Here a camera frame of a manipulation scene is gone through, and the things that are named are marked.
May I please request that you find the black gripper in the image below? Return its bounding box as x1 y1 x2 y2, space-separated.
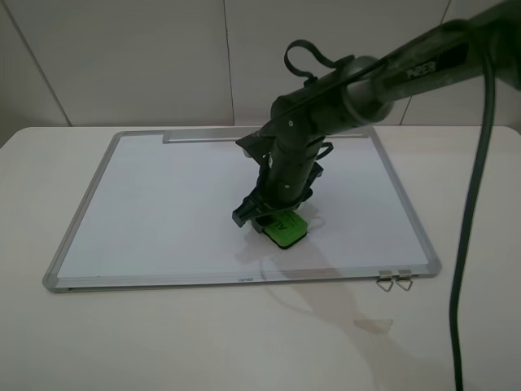
232 134 325 234

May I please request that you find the green whiteboard eraser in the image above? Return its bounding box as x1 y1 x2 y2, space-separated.
262 210 309 249

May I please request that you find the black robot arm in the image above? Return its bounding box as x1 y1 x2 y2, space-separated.
232 1 520 226

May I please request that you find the white aluminium-framed whiteboard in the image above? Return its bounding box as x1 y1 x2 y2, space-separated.
42 130 441 292

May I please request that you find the left metal hanging clip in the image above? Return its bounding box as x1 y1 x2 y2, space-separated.
376 270 394 292

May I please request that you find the metal hanging clip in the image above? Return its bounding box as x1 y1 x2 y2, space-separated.
395 270 414 292
376 270 394 292

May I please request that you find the right metal hanging clip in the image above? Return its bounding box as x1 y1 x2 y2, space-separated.
395 270 414 292

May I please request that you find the clear tape piece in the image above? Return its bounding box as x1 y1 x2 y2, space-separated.
353 319 394 335

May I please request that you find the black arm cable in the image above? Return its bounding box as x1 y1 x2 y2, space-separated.
448 7 500 391

